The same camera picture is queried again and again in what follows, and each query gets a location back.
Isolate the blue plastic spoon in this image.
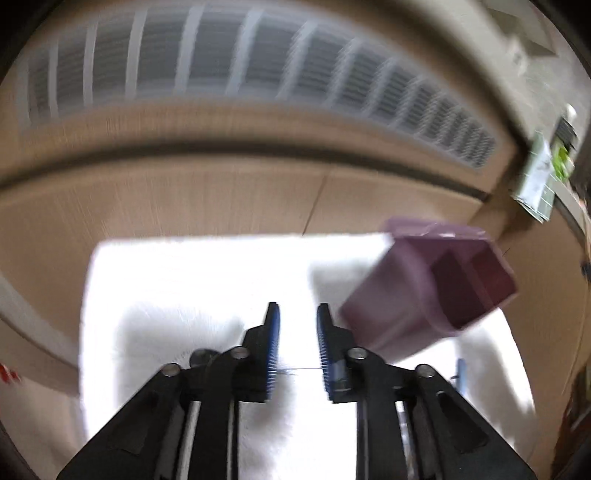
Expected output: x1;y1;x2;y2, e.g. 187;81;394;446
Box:
453;358;467;396

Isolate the purple plastic utensil caddy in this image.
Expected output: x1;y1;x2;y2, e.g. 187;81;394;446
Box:
339;218;518;363

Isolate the white paper towel mat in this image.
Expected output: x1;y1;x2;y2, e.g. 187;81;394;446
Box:
79;234;535;479

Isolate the green checkered hanging towel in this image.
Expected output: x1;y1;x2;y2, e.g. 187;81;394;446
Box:
511;131;555;223

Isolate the grey ventilation grille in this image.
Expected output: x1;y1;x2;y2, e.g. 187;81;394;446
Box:
16;2;497;169

